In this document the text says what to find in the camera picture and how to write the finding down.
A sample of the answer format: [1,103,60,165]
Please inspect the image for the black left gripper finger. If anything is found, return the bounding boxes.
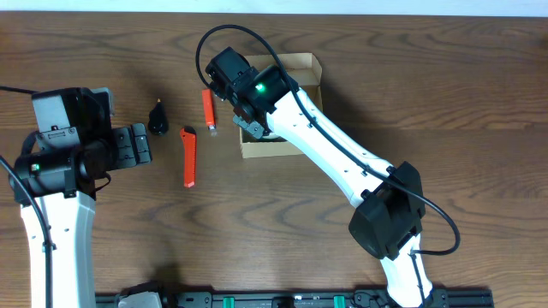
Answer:
[113,127,137,169]
[131,123,152,164]

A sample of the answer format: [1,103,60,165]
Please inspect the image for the orange stapler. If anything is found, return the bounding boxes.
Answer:
[201,89,216,131]

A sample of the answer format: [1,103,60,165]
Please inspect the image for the beige masking tape roll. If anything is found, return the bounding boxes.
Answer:
[260,132,285,142]

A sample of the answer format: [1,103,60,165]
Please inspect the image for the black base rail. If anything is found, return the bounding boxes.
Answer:
[96,282,495,308]

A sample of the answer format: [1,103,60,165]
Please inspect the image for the orange utility knife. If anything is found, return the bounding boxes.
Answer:
[180,126,197,188]

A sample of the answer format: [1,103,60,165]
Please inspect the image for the brown cardboard box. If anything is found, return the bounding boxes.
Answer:
[240,53,323,158]

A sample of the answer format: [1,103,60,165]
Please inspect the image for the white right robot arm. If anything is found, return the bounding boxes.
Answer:
[205,47,433,307]

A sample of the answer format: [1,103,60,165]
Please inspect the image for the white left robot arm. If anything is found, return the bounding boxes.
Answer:
[8,87,152,307]

